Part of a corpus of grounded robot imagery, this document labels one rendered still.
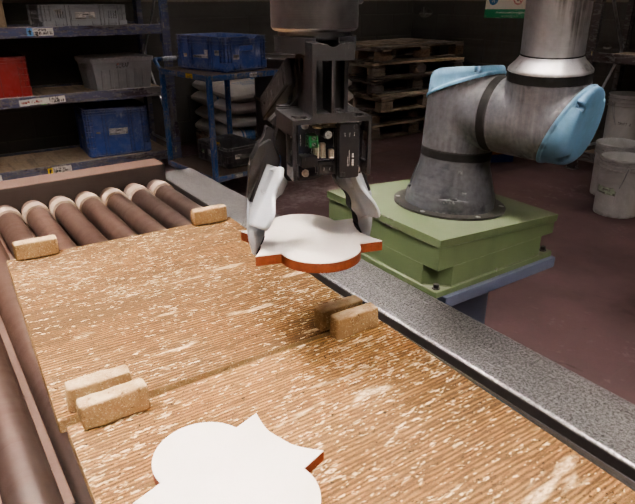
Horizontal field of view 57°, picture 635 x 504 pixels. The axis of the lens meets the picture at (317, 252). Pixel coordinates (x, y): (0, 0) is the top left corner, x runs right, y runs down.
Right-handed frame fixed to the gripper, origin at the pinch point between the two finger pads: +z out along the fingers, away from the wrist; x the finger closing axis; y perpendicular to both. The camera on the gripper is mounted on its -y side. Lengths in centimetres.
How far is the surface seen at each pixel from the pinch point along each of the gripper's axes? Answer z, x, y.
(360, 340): 11.7, 5.1, 2.3
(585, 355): 106, 142, -99
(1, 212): 13, -41, -60
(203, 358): 11.7, -11.9, 0.7
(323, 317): 9.8, 1.7, -0.5
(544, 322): 106, 142, -125
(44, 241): 9.4, -30.3, -32.5
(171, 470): 10.6, -16.3, 17.0
